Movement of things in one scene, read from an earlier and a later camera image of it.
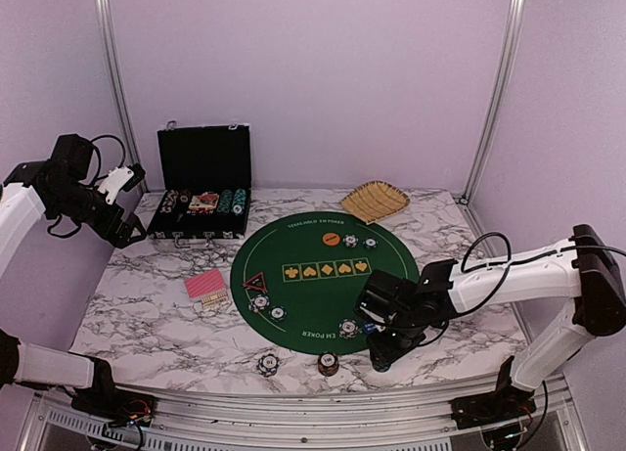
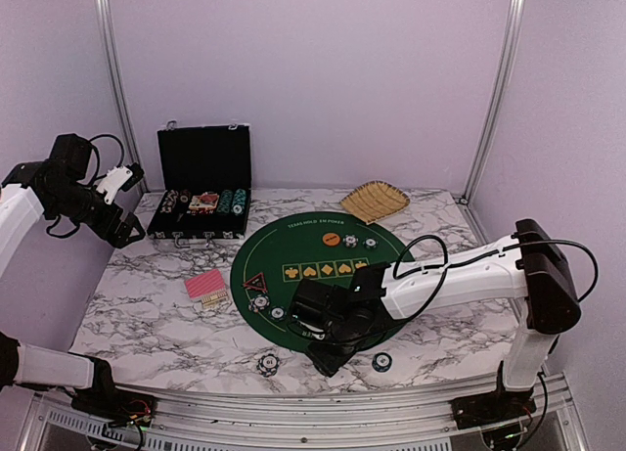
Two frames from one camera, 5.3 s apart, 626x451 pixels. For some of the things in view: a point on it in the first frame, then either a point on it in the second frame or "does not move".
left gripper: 118,238 does not move
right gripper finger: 396,353 → 339,359
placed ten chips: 258,303 does not move
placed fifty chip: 278,312 does not move
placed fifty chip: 370,243 does not move
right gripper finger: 380,356 → 323,358
